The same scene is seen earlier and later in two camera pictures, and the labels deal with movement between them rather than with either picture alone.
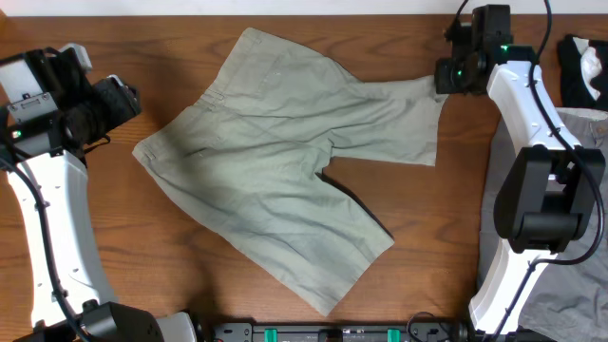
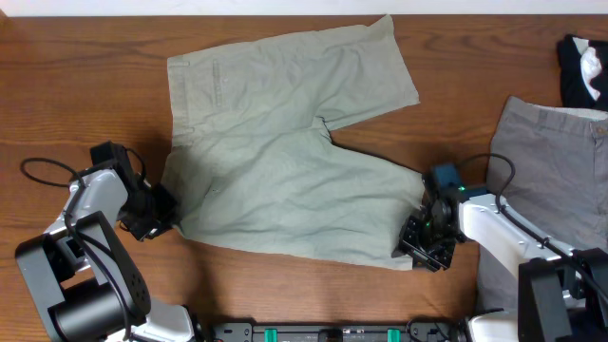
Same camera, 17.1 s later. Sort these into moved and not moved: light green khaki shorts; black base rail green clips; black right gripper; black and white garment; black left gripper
Moved: light green khaki shorts; black right gripper; black left gripper
Not moved: black and white garment; black base rail green clips
